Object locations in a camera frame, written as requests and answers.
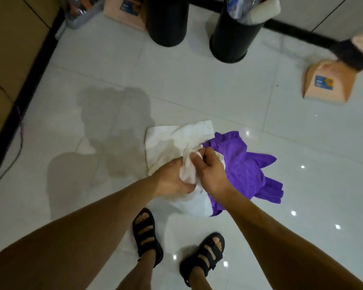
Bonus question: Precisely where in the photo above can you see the black brush with pink handle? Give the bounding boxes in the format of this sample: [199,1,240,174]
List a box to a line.
[331,34,363,72]

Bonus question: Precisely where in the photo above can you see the person's leg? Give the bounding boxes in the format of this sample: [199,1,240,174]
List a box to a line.
[114,210,157,290]
[187,235,223,290]

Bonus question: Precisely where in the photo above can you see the grey plastic basket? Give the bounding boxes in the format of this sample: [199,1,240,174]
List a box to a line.
[63,0,107,30]

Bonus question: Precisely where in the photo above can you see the purple cloth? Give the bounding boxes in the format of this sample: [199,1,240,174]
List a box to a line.
[201,131,284,218]

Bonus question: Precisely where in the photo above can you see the black right sandal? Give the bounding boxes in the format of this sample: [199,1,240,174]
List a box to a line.
[179,232,225,288]

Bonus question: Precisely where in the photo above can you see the person's right leg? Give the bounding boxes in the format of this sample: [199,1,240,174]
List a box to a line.
[187,235,223,290]

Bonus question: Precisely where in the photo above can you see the person's right hand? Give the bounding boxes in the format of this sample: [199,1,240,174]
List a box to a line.
[192,147,231,204]

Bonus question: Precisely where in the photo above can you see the person's right forearm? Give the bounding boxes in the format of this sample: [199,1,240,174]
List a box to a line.
[219,186,363,290]

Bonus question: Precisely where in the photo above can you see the black round trash bin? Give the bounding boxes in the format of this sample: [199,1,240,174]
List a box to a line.
[145,0,190,48]
[209,0,266,64]

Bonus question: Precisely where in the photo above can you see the clear plastic trash bag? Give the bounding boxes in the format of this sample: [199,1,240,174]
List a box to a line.
[225,0,261,24]

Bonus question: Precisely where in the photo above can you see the black sandal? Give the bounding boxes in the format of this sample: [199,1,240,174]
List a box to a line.
[132,207,164,268]
[179,232,225,288]

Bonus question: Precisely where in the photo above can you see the person's left leg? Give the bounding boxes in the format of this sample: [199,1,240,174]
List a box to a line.
[114,210,157,290]

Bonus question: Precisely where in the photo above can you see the person's left hand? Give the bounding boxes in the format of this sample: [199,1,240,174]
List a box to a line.
[153,157,200,199]

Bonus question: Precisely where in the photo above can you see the black left sandal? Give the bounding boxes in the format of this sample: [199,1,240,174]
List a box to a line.
[132,207,164,268]

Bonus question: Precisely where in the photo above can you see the pink dustpan in bin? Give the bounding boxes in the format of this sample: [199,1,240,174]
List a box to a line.
[249,0,281,23]

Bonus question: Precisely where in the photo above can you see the pink dustpan with blue label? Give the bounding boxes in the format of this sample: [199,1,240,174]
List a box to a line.
[103,0,147,31]
[302,58,356,107]

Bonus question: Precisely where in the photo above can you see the brown wooden cabinet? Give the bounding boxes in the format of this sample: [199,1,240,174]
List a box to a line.
[0,0,62,162]

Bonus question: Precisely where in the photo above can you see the person's left forearm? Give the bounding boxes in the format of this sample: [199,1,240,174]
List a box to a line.
[0,173,167,290]

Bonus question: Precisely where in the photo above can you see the white cloth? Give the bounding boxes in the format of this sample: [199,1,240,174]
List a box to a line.
[145,120,226,218]

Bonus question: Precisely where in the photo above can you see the thin purple cable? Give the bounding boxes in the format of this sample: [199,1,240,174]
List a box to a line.
[0,78,25,200]

